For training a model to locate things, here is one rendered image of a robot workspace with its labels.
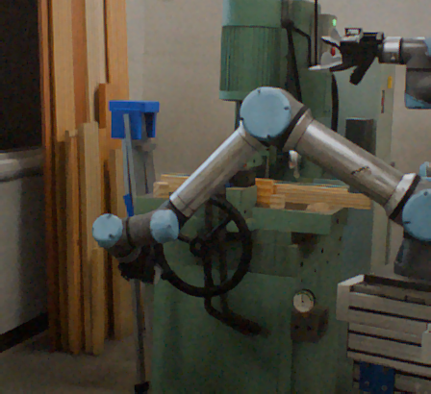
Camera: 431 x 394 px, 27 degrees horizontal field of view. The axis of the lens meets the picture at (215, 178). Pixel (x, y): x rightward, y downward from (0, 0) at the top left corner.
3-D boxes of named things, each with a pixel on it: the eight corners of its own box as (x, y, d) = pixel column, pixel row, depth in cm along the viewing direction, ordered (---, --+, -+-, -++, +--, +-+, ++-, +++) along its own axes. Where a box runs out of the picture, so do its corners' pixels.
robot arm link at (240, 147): (281, 77, 222) (146, 211, 234) (273, 77, 212) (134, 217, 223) (314, 110, 221) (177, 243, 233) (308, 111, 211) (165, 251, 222)
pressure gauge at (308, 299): (291, 318, 249) (291, 289, 248) (294, 314, 252) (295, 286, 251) (313, 321, 247) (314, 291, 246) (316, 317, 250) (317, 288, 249)
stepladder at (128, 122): (124, 395, 361) (101, 100, 351) (148, 376, 385) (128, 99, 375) (162, 397, 356) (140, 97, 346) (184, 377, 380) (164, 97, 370)
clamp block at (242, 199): (192, 217, 253) (193, 185, 252) (210, 211, 266) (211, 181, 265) (241, 222, 248) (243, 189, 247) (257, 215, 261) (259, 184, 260)
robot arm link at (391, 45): (403, 54, 250) (398, 71, 245) (387, 53, 252) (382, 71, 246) (402, 31, 245) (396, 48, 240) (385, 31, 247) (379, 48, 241)
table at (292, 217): (119, 220, 262) (119, 200, 261) (163, 208, 290) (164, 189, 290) (322, 240, 240) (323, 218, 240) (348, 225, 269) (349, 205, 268)
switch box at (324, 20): (309, 62, 292) (311, 12, 290) (316, 63, 301) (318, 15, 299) (327, 63, 289) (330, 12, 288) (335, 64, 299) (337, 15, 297)
